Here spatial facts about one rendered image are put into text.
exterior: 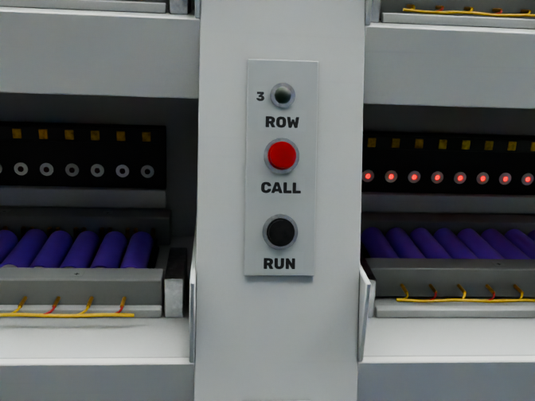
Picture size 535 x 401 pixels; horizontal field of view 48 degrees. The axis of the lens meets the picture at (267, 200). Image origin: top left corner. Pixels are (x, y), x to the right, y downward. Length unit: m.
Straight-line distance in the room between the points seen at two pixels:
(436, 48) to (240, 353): 0.21
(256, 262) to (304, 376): 0.07
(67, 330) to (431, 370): 0.22
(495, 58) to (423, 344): 0.18
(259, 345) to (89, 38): 0.20
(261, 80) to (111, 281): 0.16
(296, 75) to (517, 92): 0.14
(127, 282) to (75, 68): 0.13
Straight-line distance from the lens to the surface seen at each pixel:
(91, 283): 0.40
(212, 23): 0.35
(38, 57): 0.37
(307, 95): 0.35
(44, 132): 0.52
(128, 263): 0.43
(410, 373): 0.38
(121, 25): 0.36
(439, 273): 0.44
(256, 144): 0.34
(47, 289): 0.41
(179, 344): 0.37
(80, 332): 0.39
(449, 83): 0.38
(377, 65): 0.37
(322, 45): 0.36
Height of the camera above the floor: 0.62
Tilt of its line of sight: 1 degrees down
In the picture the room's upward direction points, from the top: 1 degrees clockwise
